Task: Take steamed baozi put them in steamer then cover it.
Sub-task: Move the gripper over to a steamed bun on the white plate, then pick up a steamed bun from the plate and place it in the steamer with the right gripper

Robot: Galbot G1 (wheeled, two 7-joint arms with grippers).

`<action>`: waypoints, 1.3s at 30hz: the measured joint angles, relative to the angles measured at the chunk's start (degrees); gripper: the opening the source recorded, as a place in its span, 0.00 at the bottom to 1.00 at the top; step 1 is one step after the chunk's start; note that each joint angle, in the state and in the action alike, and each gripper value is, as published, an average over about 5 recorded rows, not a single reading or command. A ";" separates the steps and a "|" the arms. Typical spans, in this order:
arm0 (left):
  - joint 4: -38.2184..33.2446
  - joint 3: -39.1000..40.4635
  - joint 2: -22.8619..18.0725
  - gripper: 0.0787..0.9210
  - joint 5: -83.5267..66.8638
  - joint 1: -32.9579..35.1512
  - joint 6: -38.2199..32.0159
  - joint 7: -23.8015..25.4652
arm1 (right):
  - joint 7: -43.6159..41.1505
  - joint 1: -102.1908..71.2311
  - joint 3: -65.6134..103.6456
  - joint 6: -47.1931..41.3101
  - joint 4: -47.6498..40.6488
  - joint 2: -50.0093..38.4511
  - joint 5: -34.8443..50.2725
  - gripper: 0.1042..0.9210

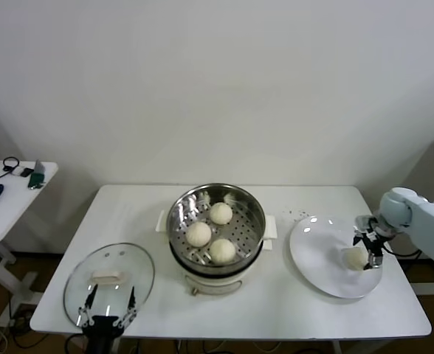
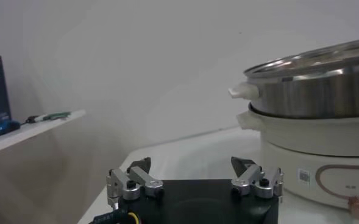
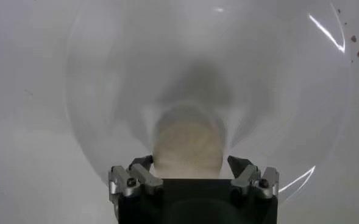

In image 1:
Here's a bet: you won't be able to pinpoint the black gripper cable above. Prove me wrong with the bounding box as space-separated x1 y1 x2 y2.
64 331 89 354
381 235 423 259

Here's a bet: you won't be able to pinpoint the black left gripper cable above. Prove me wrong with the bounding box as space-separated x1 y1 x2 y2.
64 331 89 354

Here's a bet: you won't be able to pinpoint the green circuit board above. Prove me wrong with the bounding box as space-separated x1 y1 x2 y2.
27 159 47 191

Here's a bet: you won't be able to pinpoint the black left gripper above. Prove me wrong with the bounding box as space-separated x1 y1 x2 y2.
75 283 137 354

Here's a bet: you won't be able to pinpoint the round glass pot lid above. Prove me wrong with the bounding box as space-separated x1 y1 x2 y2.
62 242 156 327

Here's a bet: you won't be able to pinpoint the looped black cable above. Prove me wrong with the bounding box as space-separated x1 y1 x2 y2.
1 157 21 173

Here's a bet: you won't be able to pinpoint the white furniture base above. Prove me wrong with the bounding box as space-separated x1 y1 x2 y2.
408 263 434 296

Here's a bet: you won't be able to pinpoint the stainless steel steamer basket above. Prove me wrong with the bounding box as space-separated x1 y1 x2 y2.
156 183 278 268

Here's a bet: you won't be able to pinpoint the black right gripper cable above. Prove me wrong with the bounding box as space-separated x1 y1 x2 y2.
381 235 423 259

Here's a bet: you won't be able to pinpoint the white electric cooking pot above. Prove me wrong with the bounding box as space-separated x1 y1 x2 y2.
168 235 273 297

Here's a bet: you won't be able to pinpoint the white steamed baozi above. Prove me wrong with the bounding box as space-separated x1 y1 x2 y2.
185 221 213 247
342 247 368 271
209 238 237 265
209 201 234 226

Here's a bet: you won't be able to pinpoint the dark crumb specks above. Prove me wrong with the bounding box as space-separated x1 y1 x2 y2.
280 208 310 222

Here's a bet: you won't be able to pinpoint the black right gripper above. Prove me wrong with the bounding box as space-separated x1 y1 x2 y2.
351 228 386 272

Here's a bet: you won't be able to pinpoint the white work table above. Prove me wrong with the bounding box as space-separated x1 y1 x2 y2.
29 184 432 354

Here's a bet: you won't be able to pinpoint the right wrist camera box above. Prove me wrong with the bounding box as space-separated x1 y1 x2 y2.
355 215 375 232

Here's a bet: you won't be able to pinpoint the small white side table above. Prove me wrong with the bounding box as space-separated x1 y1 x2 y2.
0 160 59 329

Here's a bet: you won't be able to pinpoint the large white plate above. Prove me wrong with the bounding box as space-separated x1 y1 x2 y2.
289 215 383 299

